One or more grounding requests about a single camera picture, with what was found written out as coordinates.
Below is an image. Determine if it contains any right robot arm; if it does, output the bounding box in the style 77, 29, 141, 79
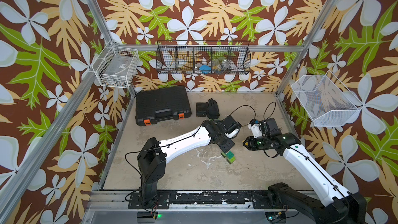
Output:
243, 118, 367, 224

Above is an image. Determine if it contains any black plastic tool case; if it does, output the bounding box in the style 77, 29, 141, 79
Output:
135, 86, 192, 127

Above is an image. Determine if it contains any lime lego brick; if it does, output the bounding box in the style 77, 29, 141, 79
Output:
226, 157, 235, 164

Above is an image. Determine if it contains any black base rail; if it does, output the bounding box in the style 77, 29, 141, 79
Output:
125, 189, 287, 211

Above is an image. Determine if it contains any dark green 2x4 lego brick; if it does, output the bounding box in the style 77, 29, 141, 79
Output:
221, 151, 234, 159

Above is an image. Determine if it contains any white mesh basket right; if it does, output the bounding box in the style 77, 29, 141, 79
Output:
291, 71, 360, 128

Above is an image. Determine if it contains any small black box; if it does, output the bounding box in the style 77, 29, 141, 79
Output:
195, 102, 207, 118

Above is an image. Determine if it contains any black wire basket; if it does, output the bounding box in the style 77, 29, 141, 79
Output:
154, 40, 251, 75

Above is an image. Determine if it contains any blue object in basket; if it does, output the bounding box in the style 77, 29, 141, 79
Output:
199, 65, 211, 74

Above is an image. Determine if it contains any black and green glove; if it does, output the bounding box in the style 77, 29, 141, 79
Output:
206, 98, 220, 120

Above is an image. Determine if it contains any white wire basket left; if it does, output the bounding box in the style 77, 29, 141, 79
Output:
93, 45, 140, 89

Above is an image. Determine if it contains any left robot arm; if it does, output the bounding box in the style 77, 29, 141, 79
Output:
137, 115, 241, 208

